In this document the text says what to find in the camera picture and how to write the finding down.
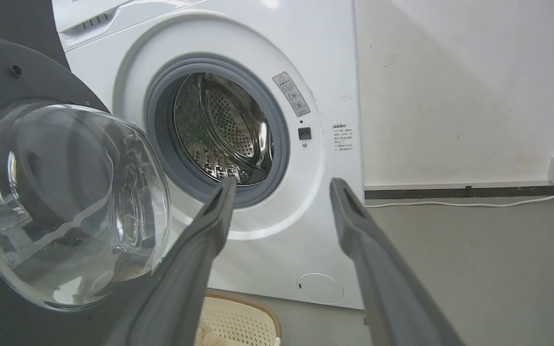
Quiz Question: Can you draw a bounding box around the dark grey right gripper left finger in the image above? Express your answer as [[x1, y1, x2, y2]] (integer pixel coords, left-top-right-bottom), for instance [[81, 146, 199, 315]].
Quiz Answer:
[[105, 176, 238, 346]]

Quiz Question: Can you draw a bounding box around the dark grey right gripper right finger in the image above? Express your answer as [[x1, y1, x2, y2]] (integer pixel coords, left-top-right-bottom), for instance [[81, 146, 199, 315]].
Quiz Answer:
[[329, 177, 465, 346]]

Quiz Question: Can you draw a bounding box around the dark washing machine door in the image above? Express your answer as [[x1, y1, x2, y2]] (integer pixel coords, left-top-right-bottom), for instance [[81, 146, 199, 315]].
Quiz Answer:
[[0, 32, 209, 346]]

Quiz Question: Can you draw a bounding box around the white front-load washing machine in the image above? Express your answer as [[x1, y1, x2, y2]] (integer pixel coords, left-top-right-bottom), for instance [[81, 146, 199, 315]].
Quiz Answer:
[[52, 0, 366, 310]]

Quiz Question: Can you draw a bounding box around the cream perforated laundry basket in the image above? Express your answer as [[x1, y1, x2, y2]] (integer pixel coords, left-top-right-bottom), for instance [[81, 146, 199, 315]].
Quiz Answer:
[[195, 292, 283, 346]]

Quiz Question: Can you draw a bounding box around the white detergent drawer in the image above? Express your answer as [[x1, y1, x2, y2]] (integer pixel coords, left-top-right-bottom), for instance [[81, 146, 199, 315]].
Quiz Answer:
[[52, 0, 196, 52]]

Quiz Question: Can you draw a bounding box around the white power cable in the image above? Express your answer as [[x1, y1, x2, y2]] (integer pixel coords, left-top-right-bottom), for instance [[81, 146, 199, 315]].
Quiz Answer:
[[365, 179, 554, 209]]

